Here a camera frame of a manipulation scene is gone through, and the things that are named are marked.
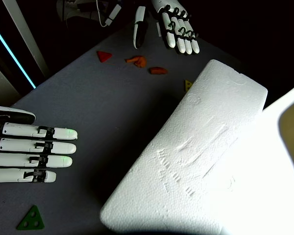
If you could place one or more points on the white styrofoam lid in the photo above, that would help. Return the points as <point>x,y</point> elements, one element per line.
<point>205,137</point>

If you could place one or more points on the yellow triangle block with holes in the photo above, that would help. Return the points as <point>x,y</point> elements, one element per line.
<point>187,85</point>

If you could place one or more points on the orange toy chicken wing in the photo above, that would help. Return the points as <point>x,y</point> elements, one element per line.
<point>138,61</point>

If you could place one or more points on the red triangle block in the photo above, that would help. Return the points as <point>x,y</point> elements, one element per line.
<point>103,56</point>

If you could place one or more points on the grey table cloth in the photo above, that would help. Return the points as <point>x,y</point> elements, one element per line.
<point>88,98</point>

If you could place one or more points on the large white rounded shell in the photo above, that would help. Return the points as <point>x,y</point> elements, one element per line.
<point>267,171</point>

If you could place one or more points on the cyan light strip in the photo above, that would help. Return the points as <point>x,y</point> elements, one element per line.
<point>12,52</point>

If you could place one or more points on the green triangle block with holes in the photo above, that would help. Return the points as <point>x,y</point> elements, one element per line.
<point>32,221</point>

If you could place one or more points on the white frame post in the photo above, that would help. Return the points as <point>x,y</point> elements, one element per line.
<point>27,34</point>

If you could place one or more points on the white frame panel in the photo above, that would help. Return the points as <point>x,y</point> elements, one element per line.
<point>1,83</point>

